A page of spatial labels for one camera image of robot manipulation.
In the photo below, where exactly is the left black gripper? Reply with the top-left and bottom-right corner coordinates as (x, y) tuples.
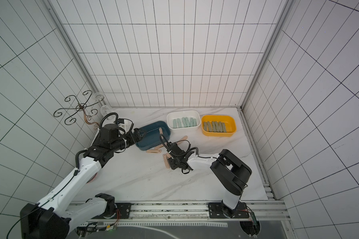
(112, 128), (148, 151)

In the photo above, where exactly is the dark teal storage box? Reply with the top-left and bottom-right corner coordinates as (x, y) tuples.
(136, 120), (171, 151)

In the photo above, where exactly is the mint knife pair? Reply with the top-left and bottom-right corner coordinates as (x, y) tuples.
(176, 118), (182, 128)

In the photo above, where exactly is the mint knife vertical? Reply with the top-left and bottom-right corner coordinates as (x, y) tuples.
(181, 117), (187, 127)

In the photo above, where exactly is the white storage box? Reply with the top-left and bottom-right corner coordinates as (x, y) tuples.
(167, 110), (201, 132)

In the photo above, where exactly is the olive knife pair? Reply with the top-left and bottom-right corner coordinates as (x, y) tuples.
(218, 121), (223, 132)

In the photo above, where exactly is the yellow storage box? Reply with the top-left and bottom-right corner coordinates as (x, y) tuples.
(201, 115), (236, 137)

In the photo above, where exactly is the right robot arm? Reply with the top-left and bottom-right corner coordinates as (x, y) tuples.
(167, 149), (252, 211)

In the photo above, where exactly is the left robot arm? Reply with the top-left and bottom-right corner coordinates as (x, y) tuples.
(20, 122), (146, 239)

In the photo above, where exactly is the pink knife upper left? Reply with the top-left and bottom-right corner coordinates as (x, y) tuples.
(154, 144), (164, 149)

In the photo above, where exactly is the clear wine glass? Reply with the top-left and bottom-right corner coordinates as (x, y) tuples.
(93, 92), (113, 117)

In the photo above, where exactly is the metal scroll glass rack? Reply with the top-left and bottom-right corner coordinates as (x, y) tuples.
(53, 90), (105, 130)

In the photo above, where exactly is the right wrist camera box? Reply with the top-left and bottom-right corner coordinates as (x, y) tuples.
(167, 142), (185, 157)

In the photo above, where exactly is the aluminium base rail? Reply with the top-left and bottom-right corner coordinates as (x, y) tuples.
(68, 201), (289, 223)

